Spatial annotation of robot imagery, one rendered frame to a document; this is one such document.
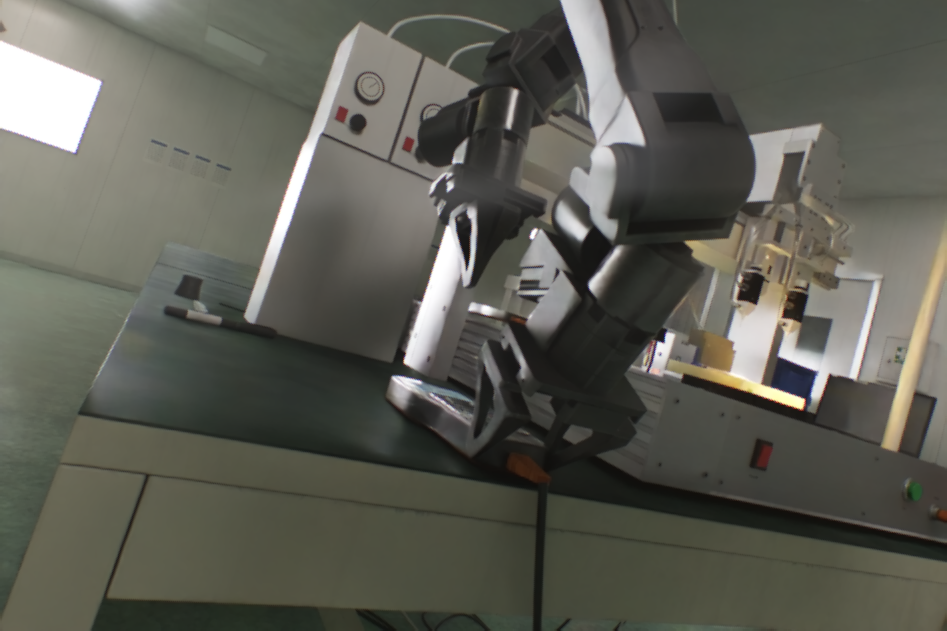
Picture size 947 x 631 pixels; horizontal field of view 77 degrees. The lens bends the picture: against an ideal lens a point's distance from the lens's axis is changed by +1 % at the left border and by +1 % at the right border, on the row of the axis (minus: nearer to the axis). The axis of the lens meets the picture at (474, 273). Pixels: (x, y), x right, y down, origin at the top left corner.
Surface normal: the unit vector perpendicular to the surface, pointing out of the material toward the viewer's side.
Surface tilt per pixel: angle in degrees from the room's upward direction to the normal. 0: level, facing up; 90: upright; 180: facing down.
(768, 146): 90
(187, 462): 90
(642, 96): 65
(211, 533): 90
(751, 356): 90
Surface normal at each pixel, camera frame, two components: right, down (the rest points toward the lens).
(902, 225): -0.84, -0.30
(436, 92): 0.45, 0.07
